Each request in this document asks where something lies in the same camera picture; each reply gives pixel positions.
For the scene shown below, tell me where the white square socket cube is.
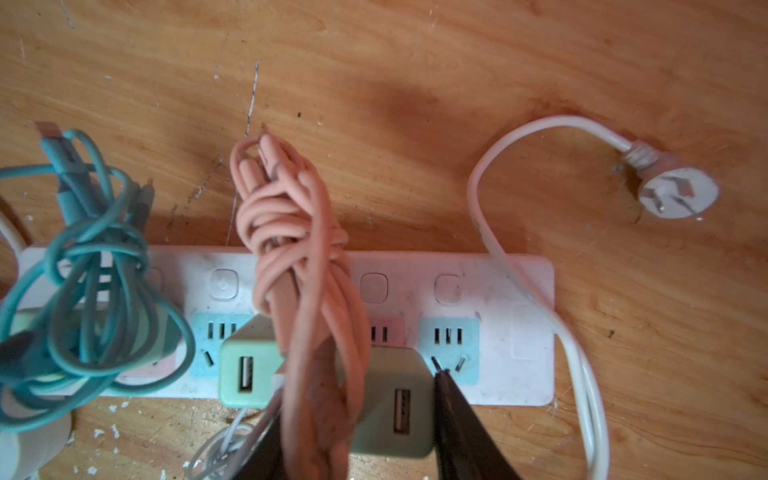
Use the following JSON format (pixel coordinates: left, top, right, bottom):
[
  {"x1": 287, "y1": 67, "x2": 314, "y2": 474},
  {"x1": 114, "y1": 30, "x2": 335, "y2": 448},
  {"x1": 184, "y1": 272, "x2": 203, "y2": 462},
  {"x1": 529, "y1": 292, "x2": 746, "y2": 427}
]
[{"x1": 1, "y1": 413, "x2": 72, "y2": 480}]

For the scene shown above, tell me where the white power strip cable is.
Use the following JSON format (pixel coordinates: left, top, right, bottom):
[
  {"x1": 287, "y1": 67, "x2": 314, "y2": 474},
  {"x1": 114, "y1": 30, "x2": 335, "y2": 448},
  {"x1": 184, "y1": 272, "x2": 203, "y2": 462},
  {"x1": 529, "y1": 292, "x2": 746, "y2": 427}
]
[{"x1": 466, "y1": 115, "x2": 721, "y2": 480}]

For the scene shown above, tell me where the pink cable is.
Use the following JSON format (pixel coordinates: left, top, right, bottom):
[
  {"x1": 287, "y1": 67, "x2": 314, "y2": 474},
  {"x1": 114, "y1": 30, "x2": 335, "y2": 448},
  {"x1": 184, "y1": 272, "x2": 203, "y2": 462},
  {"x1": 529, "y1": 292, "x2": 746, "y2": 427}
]
[{"x1": 229, "y1": 131, "x2": 373, "y2": 480}]

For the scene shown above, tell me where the teal cable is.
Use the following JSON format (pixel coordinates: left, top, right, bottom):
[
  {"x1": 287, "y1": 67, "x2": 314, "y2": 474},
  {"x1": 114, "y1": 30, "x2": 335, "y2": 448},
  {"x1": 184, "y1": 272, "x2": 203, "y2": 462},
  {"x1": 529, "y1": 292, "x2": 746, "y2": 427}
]
[{"x1": 0, "y1": 119, "x2": 197, "y2": 434}]

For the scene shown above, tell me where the white multicolour power strip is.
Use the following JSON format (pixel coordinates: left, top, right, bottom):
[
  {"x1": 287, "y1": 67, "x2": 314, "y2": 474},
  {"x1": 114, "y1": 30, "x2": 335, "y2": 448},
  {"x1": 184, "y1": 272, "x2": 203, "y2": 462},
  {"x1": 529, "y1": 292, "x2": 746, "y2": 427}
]
[{"x1": 1, "y1": 246, "x2": 555, "y2": 416}]

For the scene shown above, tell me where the white thin cable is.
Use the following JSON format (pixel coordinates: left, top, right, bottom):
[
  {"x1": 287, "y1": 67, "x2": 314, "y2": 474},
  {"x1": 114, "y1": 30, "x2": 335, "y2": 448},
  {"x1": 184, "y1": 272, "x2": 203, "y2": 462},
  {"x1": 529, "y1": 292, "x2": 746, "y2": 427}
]
[{"x1": 185, "y1": 374, "x2": 286, "y2": 480}]

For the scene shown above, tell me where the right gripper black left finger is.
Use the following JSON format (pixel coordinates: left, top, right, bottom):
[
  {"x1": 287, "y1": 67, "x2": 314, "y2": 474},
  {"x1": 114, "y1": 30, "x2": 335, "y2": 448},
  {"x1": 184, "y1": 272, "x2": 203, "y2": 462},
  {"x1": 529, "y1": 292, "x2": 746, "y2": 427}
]
[{"x1": 234, "y1": 413, "x2": 288, "y2": 480}]

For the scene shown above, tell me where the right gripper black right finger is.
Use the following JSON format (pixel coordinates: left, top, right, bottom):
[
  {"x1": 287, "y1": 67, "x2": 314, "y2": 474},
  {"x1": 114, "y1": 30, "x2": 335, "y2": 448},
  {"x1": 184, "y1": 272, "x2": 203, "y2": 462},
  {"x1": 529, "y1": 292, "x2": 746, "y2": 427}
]
[{"x1": 434, "y1": 370, "x2": 521, "y2": 480}]

